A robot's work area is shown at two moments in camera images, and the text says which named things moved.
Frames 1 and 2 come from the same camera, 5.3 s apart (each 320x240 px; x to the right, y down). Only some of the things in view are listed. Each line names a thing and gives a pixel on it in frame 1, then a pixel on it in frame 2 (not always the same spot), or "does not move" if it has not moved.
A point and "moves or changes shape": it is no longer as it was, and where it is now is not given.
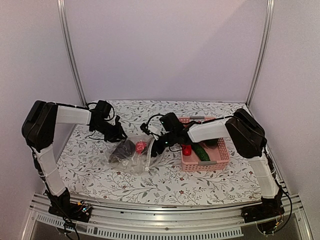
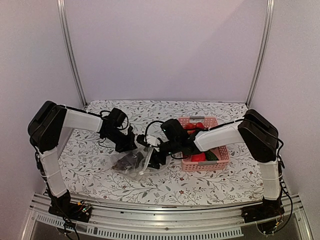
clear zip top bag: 132,156 moves or changes shape
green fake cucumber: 200,152 moves or changes shape
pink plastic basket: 219,156 does not move
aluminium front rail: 216,221 does not move
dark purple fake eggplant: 126,149 moves or changes shape
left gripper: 118,134 to 130,145
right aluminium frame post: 268,26 does not move
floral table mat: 85,172 does not move
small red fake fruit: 140,146 to 198,157
